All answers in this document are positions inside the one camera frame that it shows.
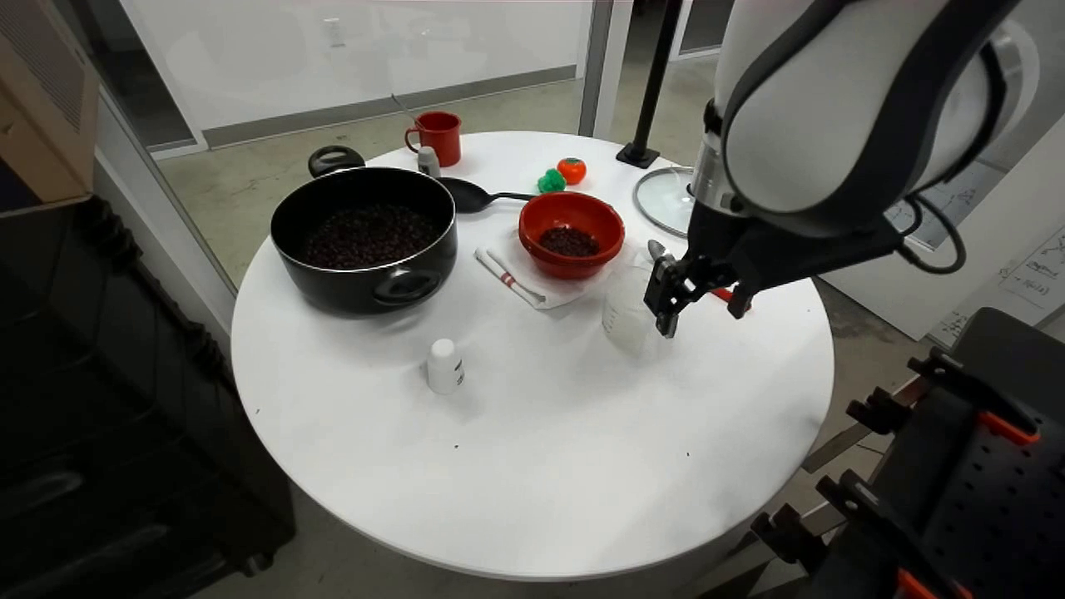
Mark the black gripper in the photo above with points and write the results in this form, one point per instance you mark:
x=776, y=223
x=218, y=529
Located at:
x=744, y=255

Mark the clear plastic measuring jug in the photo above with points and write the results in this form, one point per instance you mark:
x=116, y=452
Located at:
x=629, y=317

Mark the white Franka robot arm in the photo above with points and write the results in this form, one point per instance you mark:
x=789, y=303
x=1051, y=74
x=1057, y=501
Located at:
x=844, y=100

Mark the glass pot lid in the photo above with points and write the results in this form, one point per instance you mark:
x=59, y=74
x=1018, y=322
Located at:
x=663, y=201

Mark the red bowl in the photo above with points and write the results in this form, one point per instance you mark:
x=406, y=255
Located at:
x=570, y=235

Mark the black cooking pot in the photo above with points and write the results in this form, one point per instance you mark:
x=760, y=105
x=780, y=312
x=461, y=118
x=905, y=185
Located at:
x=368, y=237

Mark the white napkin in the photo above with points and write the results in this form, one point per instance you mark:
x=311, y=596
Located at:
x=553, y=297

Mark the green toy vegetable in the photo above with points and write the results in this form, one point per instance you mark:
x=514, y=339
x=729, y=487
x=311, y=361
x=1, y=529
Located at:
x=551, y=181

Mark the black ladle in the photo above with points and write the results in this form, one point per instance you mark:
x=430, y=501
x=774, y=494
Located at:
x=468, y=194

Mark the white pill bottle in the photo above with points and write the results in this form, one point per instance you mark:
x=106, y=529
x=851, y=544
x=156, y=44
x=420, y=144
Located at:
x=445, y=368

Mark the grey shaker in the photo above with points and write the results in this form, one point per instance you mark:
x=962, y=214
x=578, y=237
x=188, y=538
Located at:
x=427, y=160

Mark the red mug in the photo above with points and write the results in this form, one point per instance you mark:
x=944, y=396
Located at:
x=440, y=136

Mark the black perforated mounting table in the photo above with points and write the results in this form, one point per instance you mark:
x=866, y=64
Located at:
x=999, y=511

